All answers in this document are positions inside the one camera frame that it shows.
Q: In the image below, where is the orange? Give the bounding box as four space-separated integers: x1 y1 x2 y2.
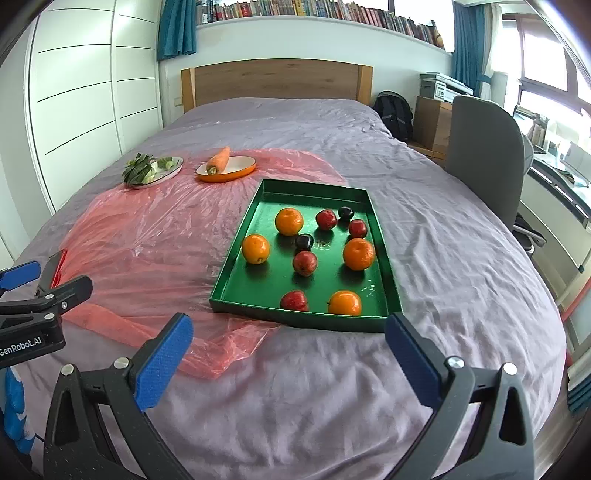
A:
342 237 376 271
241 234 271 265
274 208 304 236
328 290 363 317

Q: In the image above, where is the black phone with red case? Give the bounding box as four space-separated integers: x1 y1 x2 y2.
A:
44 249 70 289

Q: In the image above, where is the silver patterned plate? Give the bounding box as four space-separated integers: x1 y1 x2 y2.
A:
124 156 184 189

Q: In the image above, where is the grey chair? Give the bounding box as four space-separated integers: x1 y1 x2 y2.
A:
445 95 548 252

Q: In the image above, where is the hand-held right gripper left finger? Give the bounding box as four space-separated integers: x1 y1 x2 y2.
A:
45 312 195 480

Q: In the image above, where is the pink plastic sheet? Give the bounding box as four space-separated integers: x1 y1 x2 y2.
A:
60 148 349 380

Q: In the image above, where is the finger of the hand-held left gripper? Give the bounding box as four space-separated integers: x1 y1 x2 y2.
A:
0 275 93 319
0 261 42 292

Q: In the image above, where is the leafy green vegetable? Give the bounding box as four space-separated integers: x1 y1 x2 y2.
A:
122 154 174 186

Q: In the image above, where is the green tray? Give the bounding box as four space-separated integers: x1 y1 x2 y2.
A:
209 178 402 334

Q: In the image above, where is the white wardrobe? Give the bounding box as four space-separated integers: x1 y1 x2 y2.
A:
28 0 163 213

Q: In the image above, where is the row of books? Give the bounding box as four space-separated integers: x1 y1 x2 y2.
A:
196 0 446 51

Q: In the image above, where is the black backpack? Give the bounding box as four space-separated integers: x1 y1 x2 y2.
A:
373 91 414 142

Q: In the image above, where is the carrot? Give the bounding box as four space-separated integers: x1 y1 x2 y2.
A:
206 147 232 175

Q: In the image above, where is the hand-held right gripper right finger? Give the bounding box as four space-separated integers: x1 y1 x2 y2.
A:
385 312 536 480

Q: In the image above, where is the red orange rod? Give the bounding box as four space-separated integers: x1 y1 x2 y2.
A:
561 272 591 319

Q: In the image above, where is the person's left hand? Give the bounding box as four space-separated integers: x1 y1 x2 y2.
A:
2 369 35 455

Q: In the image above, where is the grey white printer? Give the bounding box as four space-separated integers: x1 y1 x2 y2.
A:
419 71 475 101

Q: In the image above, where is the wooden headboard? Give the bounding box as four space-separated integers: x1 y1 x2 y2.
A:
181 58 374 114

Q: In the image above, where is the teal curtain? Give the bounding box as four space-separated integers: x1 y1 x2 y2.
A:
157 0 198 61
452 0 492 97

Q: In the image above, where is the teal book stack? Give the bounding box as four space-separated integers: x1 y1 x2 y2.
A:
567 364 591 416

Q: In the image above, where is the white desk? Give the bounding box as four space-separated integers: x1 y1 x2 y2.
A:
517 106 591 232

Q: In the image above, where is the orange rimmed plate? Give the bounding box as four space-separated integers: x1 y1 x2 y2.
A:
195 155 258 184

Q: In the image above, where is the window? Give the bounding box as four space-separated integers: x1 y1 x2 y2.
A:
501 0 591 121

